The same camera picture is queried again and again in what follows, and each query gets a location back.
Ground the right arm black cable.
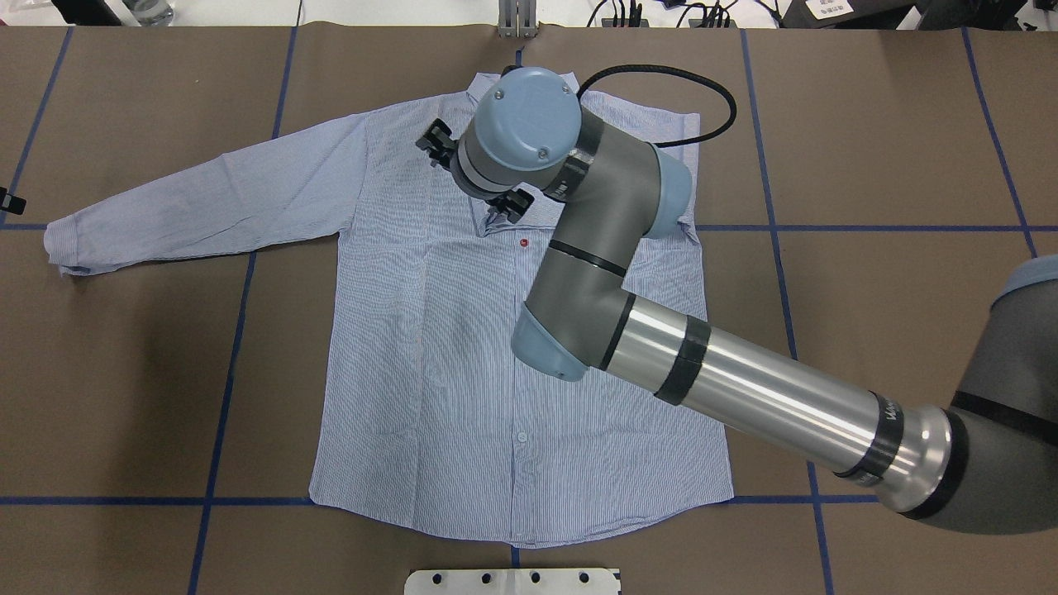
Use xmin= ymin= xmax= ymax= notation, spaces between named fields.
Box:
xmin=576 ymin=65 xmax=737 ymax=150

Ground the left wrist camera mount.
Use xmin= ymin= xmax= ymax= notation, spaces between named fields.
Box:
xmin=0 ymin=186 xmax=26 ymax=216

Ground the aluminium frame post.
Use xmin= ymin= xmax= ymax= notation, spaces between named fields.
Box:
xmin=498 ymin=0 xmax=539 ymax=39

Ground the light blue striped shirt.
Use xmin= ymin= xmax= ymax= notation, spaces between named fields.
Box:
xmin=43 ymin=73 xmax=734 ymax=549

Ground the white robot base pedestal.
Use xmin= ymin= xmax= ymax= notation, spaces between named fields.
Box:
xmin=403 ymin=567 xmax=623 ymax=594

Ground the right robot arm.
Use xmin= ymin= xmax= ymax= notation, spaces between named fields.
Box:
xmin=439 ymin=67 xmax=1057 ymax=535

